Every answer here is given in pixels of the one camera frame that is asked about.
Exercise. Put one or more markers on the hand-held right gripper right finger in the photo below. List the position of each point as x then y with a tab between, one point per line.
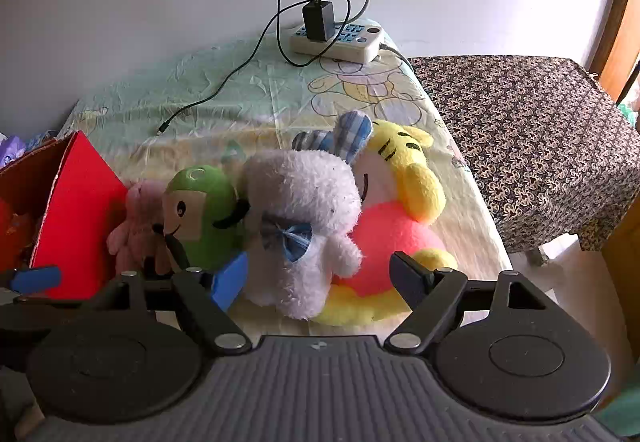
406	282

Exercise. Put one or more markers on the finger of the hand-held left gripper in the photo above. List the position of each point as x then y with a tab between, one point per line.
35	279

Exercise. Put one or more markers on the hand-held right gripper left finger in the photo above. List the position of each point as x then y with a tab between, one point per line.
230	279

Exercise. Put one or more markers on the yellow tiger plush toy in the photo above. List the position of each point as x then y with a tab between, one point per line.
400	232

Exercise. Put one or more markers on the green plush toy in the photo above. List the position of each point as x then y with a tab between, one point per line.
205	212

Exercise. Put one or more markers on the red cardboard box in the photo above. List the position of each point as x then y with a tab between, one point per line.
75	202

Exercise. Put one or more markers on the white plush rabbit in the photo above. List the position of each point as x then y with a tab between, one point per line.
300	202

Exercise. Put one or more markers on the pink plush toy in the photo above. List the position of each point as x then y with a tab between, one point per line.
135	222

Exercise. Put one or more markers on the purple plastic bag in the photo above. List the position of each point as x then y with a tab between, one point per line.
12	149

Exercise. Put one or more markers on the brown patterned cloth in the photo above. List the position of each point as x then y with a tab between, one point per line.
525	131

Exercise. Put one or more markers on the white power strip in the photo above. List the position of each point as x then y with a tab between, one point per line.
357	44

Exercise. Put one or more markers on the black charger adapter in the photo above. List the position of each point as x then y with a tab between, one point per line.
318	19

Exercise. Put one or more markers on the wooden door frame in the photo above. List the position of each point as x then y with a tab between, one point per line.
622	21

